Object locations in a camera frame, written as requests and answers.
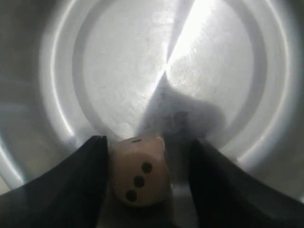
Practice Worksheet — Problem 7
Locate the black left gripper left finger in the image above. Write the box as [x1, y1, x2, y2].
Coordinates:
[0, 136, 109, 228]

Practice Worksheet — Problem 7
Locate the stainless steel round bowl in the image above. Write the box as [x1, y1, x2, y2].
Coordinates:
[0, 0, 304, 228]

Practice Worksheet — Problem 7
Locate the beige wooden die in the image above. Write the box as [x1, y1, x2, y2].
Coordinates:
[110, 135, 171, 208]

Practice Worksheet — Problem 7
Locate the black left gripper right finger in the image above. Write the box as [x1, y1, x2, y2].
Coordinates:
[189, 140, 304, 228]

